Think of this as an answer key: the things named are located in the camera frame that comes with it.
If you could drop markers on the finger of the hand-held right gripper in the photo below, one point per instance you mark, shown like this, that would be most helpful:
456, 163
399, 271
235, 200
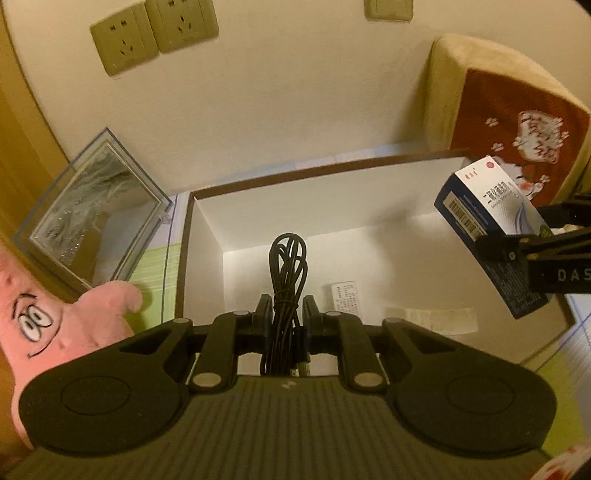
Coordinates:
565, 210
501, 248

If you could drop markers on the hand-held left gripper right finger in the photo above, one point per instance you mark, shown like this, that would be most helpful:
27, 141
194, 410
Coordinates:
309, 318

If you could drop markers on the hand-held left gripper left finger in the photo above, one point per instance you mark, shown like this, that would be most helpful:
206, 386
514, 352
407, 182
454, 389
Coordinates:
264, 318

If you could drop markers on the blue white medicine box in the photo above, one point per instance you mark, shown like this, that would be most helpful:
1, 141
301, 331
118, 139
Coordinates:
480, 203

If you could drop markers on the brown cardboard box white inside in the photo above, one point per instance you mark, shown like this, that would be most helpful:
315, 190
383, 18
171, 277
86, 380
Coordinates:
295, 207

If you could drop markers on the long white carton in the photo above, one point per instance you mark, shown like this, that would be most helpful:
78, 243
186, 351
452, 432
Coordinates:
344, 297

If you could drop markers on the red beige cat cushion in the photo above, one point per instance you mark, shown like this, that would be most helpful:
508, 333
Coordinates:
503, 92

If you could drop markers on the red white patterned cloth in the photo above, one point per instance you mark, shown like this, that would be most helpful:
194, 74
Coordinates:
565, 464

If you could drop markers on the pink starfish plush toy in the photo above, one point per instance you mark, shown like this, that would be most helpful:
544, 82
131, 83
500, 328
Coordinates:
55, 323

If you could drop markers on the wooden side panel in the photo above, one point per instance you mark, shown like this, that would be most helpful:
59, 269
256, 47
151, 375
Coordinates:
23, 115

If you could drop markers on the glass picture frame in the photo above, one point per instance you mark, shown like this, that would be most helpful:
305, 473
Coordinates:
92, 203

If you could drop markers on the single wall socket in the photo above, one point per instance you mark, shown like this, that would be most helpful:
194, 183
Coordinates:
388, 8

